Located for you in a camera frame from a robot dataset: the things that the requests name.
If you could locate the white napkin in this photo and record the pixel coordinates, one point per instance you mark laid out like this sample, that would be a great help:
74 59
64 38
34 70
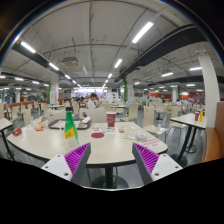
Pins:
86 120

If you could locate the ceiling air conditioner unit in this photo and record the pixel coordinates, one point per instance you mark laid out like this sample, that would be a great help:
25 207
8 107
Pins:
70 62

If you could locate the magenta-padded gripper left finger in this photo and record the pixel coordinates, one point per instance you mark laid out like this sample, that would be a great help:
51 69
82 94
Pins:
76 160

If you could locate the crumpled white tissue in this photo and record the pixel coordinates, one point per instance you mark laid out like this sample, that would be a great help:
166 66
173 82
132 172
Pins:
133 128

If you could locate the dark tray with paper liner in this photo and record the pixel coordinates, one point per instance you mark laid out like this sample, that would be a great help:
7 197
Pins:
56 124

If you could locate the colourful printed leaflet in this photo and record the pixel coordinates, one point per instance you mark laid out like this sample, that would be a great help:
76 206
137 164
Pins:
95 129

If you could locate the white side table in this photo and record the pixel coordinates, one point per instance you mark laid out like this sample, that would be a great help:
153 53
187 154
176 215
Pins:
4 124

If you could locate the white neighbouring table black legs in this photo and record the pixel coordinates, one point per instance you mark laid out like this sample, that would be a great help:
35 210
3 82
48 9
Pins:
188 119

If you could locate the beige dining chairs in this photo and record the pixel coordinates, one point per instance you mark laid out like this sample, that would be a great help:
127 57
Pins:
148 116

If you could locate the small red box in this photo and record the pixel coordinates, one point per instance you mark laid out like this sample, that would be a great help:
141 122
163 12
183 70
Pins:
16 131

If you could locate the small red cup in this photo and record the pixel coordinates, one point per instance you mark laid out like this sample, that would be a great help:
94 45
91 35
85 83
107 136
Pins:
197 116

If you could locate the tall red paper cup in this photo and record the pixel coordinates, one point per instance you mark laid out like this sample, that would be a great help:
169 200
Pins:
111 120

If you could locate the flat round red coaster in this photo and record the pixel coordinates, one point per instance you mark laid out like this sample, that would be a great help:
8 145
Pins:
97 135

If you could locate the green drink bottle yellow label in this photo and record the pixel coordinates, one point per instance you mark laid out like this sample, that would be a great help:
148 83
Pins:
70 128

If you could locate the clear packet with pink print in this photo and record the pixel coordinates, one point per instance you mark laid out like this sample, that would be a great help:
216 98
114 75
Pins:
153 143

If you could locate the ceiling strip lights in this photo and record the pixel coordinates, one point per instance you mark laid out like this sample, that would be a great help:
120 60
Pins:
142 32

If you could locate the person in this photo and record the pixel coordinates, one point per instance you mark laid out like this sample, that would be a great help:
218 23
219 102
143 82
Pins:
92 101

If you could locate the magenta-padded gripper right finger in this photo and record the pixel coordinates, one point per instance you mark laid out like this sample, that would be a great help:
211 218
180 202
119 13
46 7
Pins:
146 160

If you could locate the small yellow bottle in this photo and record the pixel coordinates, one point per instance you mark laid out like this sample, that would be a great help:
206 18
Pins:
201 116

